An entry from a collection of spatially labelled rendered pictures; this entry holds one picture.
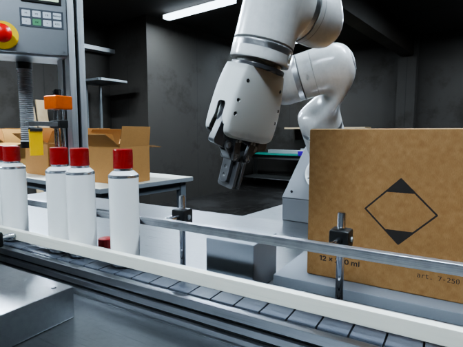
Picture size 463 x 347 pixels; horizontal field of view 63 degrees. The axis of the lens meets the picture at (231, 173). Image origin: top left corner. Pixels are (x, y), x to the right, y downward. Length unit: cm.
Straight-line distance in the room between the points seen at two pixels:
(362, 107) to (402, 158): 723
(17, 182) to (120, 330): 45
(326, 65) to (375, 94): 685
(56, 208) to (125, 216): 17
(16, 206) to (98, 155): 177
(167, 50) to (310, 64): 531
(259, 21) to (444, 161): 35
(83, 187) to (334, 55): 65
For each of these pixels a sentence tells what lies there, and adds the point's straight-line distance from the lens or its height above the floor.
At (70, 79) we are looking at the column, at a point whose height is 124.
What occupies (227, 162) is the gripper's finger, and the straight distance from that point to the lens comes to 54.
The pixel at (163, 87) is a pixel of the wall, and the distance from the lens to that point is 609.
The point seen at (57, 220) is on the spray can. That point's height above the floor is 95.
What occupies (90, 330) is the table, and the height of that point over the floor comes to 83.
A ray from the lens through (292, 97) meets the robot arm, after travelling 101.
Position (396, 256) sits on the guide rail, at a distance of 53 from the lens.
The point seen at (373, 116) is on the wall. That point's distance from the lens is 782.
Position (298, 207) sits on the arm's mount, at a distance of 123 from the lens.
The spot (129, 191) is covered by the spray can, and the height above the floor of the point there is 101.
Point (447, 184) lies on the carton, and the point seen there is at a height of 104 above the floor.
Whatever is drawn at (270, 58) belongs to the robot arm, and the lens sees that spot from 51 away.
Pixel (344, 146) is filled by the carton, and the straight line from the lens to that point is 69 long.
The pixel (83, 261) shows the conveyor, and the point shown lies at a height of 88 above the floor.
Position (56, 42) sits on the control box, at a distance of 101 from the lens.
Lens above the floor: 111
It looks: 6 degrees down
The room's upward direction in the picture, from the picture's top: straight up
